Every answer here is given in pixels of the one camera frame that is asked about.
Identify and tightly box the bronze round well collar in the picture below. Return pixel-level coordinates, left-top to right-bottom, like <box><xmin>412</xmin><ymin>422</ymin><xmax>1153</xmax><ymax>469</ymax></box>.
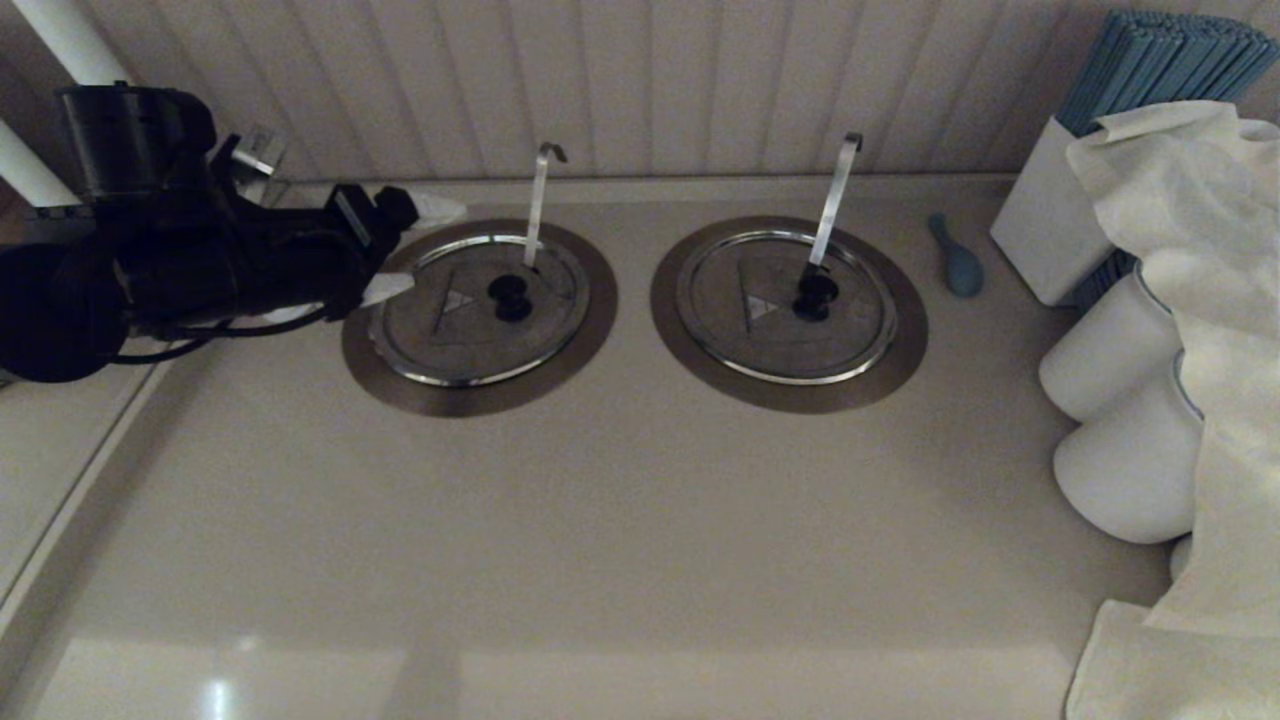
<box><xmin>341</xmin><ymin>218</ymin><xmax>619</xmax><ymax>418</ymax></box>
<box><xmin>650</xmin><ymin>214</ymin><xmax>930</xmax><ymax>415</ymax></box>

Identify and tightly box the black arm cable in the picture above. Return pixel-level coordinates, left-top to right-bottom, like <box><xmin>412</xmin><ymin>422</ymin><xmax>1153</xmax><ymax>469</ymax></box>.
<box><xmin>108</xmin><ymin>303</ymin><xmax>333</xmax><ymax>365</ymax></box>

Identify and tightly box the small blue spoon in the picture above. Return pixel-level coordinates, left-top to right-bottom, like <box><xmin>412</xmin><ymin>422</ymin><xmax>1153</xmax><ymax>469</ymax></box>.
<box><xmin>929</xmin><ymin>212</ymin><xmax>987</xmax><ymax>299</ymax></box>

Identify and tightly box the blue straws bundle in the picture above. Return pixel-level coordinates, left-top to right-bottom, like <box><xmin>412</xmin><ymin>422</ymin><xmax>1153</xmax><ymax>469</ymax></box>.
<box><xmin>1058</xmin><ymin>10</ymin><xmax>1280</xmax><ymax>139</ymax></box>

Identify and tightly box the hinged steel lid black knob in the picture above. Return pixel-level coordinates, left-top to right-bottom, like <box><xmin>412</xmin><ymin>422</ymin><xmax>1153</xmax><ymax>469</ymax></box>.
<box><xmin>368</xmin><ymin>235</ymin><xmax>592</xmax><ymax>387</ymax></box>
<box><xmin>676</xmin><ymin>229</ymin><xmax>900</xmax><ymax>386</ymax></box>

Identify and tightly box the white rectangular holder box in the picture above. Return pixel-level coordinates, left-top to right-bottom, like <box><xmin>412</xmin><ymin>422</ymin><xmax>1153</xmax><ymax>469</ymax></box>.
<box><xmin>991</xmin><ymin>115</ymin><xmax>1119</xmax><ymax>307</ymax></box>

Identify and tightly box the white jar with blue rim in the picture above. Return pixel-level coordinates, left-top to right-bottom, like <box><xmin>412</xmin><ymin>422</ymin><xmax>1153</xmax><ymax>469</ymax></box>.
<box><xmin>1039</xmin><ymin>268</ymin><xmax>1186</xmax><ymax>423</ymax></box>
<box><xmin>1054</xmin><ymin>352</ymin><xmax>1206</xmax><ymax>547</ymax></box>

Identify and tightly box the steel ladle hooked handle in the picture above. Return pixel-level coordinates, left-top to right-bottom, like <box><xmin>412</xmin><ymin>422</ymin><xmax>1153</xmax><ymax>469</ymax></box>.
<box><xmin>522</xmin><ymin>142</ymin><xmax>569</xmax><ymax>269</ymax></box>
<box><xmin>806</xmin><ymin>132</ymin><xmax>864</xmax><ymax>269</ymax></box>

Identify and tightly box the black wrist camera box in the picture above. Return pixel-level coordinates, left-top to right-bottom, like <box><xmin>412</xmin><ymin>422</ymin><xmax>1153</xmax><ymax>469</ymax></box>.
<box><xmin>328</xmin><ymin>185</ymin><xmax>403</xmax><ymax>253</ymax></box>

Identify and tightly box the white cotton cloth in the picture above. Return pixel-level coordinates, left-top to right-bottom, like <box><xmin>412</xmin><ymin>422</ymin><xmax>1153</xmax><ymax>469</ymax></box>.
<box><xmin>1066</xmin><ymin>100</ymin><xmax>1280</xmax><ymax>638</ymax></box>
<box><xmin>1066</xmin><ymin>600</ymin><xmax>1280</xmax><ymax>720</ymax></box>

